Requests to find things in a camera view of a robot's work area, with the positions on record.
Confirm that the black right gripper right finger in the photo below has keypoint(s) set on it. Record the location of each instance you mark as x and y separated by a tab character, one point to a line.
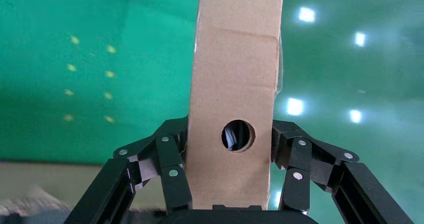
364	196

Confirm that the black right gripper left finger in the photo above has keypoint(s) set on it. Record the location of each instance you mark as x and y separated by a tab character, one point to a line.
109	189

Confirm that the small brown cardboard box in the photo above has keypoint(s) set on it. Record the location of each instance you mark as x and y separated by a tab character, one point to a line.
232	67

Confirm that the large green tablecloth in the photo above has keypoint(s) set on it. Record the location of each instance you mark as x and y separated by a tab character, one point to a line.
82	24

